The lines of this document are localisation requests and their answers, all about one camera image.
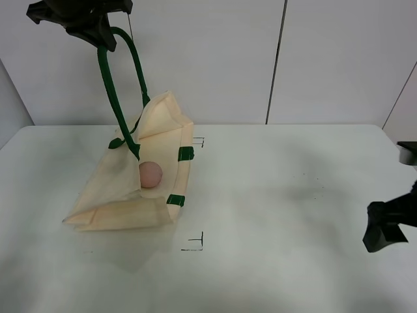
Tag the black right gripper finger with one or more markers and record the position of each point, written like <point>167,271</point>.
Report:
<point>383,227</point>

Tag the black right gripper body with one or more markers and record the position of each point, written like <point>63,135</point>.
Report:
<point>402,210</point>

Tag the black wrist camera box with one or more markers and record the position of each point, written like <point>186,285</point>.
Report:
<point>408,153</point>

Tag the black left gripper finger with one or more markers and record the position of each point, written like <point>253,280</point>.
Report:
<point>96,31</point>

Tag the pink peach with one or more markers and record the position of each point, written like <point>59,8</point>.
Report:
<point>150,174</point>

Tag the white linen bag green handles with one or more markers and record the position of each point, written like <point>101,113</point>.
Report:
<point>112,198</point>

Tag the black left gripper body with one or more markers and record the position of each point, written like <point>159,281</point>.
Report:
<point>78,14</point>

